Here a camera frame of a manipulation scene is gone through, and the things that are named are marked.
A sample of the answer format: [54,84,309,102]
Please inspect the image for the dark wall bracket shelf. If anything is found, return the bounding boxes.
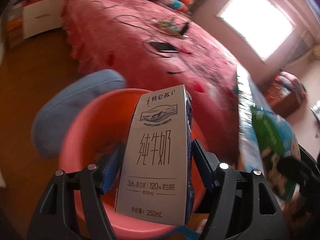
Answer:
[310,105,320,124]

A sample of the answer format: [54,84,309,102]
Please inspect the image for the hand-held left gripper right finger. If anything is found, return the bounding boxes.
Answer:
[191,139,287,240]

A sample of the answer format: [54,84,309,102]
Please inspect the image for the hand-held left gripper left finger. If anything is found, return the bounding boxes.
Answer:
[26,141,125,240]

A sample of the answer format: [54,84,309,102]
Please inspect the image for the dark blue white milk carton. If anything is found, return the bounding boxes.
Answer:
[114,84,195,226]

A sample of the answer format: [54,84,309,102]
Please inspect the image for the bed with pink bedspread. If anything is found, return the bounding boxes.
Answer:
[62,0,240,150]

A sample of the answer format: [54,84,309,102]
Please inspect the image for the bright window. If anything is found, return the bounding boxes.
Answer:
[216,0,294,60]

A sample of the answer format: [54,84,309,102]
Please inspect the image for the white cabinet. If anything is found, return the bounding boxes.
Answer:
[22,0,67,39]

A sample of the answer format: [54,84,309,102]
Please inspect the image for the grey window curtain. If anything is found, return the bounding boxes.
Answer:
[294,29,316,58]

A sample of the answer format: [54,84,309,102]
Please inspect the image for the brown wooden cabinet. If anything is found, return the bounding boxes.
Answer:
[267,81,302,117]

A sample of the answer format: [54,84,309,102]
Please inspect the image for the folded blankets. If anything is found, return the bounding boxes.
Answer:
[276,70,307,94]

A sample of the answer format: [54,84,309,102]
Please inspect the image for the pink plastic basin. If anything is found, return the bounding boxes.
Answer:
[57,88,208,235]

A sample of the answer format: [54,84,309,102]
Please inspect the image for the blue cartoon snack bag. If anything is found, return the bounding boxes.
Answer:
[250,104,302,202]

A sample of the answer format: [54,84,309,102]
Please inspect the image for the orange grey box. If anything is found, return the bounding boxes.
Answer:
[5,4,24,48]

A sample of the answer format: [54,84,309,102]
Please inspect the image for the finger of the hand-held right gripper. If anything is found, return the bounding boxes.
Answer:
[276,154,303,180]

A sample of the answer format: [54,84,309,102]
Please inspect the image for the black phone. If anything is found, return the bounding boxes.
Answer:
[149,41,181,53]

